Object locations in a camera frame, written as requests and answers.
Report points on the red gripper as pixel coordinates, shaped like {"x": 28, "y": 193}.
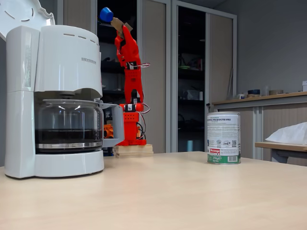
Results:
{"x": 123, "y": 41}

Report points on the white green coffee can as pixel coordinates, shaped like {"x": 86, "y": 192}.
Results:
{"x": 223, "y": 134}

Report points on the red robot arm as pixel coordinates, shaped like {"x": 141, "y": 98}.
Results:
{"x": 132, "y": 81}

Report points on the white drip coffee maker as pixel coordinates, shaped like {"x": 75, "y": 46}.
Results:
{"x": 60, "y": 60}

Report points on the white shelf box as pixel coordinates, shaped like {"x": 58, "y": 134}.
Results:
{"x": 194, "y": 95}

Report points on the orange printed part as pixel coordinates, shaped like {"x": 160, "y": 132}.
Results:
{"x": 108, "y": 131}

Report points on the grey tall cabinet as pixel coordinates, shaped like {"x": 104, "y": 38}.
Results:
{"x": 220, "y": 48}

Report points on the wooden base block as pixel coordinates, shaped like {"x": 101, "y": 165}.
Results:
{"x": 134, "y": 151}

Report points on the light blue container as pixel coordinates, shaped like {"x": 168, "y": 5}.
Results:
{"x": 190, "y": 146}

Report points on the small white container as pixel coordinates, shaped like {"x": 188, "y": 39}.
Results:
{"x": 241, "y": 96}

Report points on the dark blue tape roll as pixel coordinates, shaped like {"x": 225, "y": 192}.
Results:
{"x": 253, "y": 91}

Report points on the beige tape roll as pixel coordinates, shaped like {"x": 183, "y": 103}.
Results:
{"x": 275, "y": 92}

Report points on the low cabinet wooden top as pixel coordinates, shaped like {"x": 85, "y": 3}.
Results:
{"x": 275, "y": 124}

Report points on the white plastic bag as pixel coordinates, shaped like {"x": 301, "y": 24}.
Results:
{"x": 290, "y": 134}

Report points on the side table wooden top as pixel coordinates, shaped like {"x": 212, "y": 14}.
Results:
{"x": 283, "y": 146}

